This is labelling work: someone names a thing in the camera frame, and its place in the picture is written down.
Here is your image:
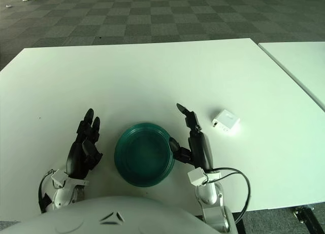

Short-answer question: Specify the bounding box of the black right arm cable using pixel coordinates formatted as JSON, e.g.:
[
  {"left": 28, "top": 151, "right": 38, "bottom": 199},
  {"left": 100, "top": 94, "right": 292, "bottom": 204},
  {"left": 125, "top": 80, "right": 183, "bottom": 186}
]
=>
[{"left": 203, "top": 168, "right": 251, "bottom": 223}]

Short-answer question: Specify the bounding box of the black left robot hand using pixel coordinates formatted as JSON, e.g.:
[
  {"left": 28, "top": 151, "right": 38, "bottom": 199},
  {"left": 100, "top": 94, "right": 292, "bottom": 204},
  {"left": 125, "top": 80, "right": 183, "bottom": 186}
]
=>
[{"left": 66, "top": 108, "right": 104, "bottom": 180}]

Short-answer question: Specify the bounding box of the dark green round plate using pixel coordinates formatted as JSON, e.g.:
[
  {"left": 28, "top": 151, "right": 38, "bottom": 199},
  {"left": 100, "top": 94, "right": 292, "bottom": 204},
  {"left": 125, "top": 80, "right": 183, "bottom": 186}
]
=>
[{"left": 114, "top": 121, "right": 176, "bottom": 188}]

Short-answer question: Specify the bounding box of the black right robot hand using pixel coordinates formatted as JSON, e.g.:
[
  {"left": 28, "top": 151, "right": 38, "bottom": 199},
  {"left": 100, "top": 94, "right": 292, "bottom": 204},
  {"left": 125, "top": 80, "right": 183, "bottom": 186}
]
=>
[{"left": 168, "top": 103, "right": 214, "bottom": 173}]

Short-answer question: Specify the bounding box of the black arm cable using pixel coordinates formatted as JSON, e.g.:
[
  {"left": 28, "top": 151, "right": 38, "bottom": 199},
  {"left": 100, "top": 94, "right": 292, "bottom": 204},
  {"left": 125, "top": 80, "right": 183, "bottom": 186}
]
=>
[
  {"left": 203, "top": 168, "right": 251, "bottom": 223},
  {"left": 38, "top": 169, "right": 56, "bottom": 214}
]

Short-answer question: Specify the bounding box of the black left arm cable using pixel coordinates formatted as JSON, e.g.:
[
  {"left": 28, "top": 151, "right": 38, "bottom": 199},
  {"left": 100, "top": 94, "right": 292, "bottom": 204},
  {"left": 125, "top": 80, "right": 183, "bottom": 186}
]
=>
[{"left": 38, "top": 169, "right": 56, "bottom": 214}]

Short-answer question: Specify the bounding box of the white robot torso shell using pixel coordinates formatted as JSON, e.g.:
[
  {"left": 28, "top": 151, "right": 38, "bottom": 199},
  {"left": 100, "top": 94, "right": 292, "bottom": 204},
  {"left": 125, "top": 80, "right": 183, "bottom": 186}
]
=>
[{"left": 0, "top": 195, "right": 224, "bottom": 234}]

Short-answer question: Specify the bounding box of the white charger block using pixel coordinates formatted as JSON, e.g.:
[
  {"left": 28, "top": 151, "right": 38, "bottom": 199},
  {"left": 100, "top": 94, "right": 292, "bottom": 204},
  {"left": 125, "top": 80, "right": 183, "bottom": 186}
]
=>
[{"left": 211, "top": 109, "right": 241, "bottom": 137}]

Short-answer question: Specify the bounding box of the black table foot with caster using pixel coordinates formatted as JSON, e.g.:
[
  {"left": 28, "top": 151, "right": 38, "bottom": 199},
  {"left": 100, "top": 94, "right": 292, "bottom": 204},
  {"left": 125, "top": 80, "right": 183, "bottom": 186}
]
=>
[{"left": 294, "top": 206, "right": 325, "bottom": 234}]

